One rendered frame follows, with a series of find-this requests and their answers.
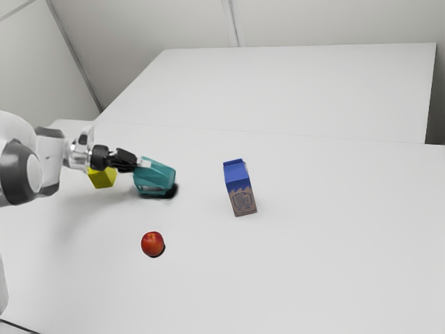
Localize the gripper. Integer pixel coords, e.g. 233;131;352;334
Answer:
90;144;151;173

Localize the teal faceted mug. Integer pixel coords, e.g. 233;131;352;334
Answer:
132;156;177;198

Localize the yellow faceted block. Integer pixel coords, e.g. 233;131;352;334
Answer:
87;166;118;190

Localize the red apple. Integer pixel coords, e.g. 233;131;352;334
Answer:
140;231;165;258

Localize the blue and brown carton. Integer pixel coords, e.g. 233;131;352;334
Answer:
222;158;259;218

